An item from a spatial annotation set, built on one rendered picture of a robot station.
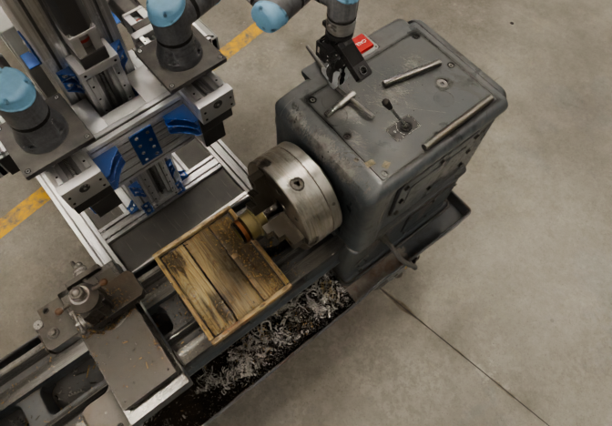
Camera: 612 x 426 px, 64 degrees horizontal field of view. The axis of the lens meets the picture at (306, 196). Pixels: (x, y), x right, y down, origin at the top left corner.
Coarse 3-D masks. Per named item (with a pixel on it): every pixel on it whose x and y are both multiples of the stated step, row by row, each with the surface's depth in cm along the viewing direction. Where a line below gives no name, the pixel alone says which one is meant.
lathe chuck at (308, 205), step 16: (256, 160) 142; (272, 160) 139; (288, 160) 138; (272, 176) 135; (288, 176) 135; (304, 176) 135; (288, 192) 133; (304, 192) 134; (320, 192) 136; (288, 208) 139; (304, 208) 134; (320, 208) 137; (304, 224) 135; (320, 224) 139
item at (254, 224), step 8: (240, 216) 143; (248, 216) 142; (256, 216) 143; (264, 216) 143; (232, 224) 142; (240, 224) 141; (248, 224) 141; (256, 224) 141; (264, 224) 144; (240, 232) 140; (248, 232) 141; (256, 232) 142; (264, 232) 144; (240, 240) 146; (248, 240) 142
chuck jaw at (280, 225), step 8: (280, 216) 144; (272, 224) 143; (280, 224) 143; (288, 224) 143; (272, 232) 144; (280, 232) 142; (288, 232) 142; (296, 232) 142; (280, 240) 144; (288, 240) 143; (296, 240) 141; (304, 240) 143; (312, 240) 144
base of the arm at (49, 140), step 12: (48, 108) 141; (48, 120) 141; (60, 120) 146; (24, 132) 138; (36, 132) 140; (48, 132) 142; (60, 132) 146; (24, 144) 142; (36, 144) 142; (48, 144) 144; (60, 144) 147
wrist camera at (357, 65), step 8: (336, 48) 127; (344, 48) 127; (352, 48) 127; (344, 56) 127; (352, 56) 127; (360, 56) 128; (352, 64) 127; (360, 64) 128; (352, 72) 128; (360, 72) 127; (368, 72) 128; (360, 80) 128
